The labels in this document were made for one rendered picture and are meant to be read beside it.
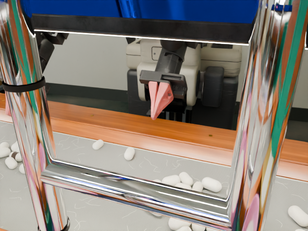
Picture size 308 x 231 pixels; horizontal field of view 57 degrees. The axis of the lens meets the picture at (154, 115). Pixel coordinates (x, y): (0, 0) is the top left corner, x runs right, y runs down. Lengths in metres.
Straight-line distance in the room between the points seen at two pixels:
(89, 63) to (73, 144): 2.18
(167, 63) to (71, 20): 0.36
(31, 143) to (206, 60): 1.15
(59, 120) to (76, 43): 2.12
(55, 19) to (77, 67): 2.59
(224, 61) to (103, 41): 1.61
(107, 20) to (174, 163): 0.39
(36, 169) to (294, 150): 0.55
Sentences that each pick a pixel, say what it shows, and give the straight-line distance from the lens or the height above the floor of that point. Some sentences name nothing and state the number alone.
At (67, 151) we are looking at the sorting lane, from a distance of 0.68.
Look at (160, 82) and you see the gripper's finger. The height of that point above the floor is 0.89.
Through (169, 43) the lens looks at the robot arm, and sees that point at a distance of 0.63.
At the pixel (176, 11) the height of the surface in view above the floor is 1.07.
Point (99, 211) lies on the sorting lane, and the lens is 0.51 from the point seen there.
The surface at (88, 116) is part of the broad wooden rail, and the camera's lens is 0.77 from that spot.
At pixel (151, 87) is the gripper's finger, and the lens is 0.62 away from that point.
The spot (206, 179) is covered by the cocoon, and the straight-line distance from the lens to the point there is 0.54.
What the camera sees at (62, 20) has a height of 1.05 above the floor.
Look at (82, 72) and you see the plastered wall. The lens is 2.91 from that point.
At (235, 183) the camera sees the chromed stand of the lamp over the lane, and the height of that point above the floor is 0.99.
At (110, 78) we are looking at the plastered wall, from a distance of 2.79.
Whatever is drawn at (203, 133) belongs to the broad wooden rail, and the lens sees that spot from 0.68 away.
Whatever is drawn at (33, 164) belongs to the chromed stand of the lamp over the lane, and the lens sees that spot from 0.22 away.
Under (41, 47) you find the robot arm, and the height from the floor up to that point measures 0.94.
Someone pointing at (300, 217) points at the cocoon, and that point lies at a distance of 0.52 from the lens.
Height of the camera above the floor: 1.09
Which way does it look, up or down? 26 degrees down
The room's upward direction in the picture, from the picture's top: straight up
